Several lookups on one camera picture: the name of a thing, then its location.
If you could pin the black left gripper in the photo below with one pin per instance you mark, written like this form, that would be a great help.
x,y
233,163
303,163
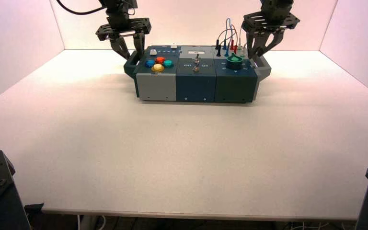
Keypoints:
x,y
123,28

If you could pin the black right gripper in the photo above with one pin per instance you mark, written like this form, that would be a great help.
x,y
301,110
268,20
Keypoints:
x,y
269,21

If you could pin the grey and teal control box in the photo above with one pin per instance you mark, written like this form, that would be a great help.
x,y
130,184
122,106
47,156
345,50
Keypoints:
x,y
196,89

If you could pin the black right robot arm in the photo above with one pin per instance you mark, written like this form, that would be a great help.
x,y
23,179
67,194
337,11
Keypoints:
x,y
276,3

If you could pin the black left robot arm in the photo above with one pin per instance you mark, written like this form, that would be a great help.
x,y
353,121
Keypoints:
x,y
117,4

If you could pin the blue round push button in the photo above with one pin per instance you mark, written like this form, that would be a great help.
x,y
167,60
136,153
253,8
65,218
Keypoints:
x,y
150,63

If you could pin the orange round push button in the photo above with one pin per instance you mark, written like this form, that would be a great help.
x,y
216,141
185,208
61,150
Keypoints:
x,y
160,60

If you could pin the yellow round push button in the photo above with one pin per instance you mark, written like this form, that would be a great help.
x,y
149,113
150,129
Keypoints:
x,y
157,68

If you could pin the green rotary knob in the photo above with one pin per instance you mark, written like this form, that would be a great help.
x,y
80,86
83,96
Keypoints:
x,y
234,62

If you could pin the teal round push button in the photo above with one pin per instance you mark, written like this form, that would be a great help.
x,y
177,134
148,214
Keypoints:
x,y
168,63

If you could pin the white number display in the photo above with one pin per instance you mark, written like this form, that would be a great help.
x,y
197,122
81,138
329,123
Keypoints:
x,y
197,51

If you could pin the metal toggle switch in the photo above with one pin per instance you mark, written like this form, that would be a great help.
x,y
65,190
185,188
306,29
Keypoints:
x,y
196,58
196,68

